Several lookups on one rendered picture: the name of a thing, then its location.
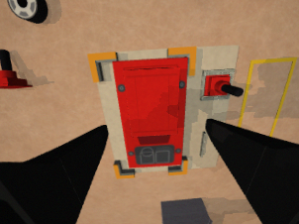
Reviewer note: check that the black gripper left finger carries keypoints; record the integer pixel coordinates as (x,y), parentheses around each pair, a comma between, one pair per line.
(51,188)

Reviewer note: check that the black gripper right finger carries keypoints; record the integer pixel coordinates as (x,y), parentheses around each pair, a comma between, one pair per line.
(265,168)

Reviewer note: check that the yellow rectangular outline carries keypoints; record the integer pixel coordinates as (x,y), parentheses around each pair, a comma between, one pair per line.
(293,59)

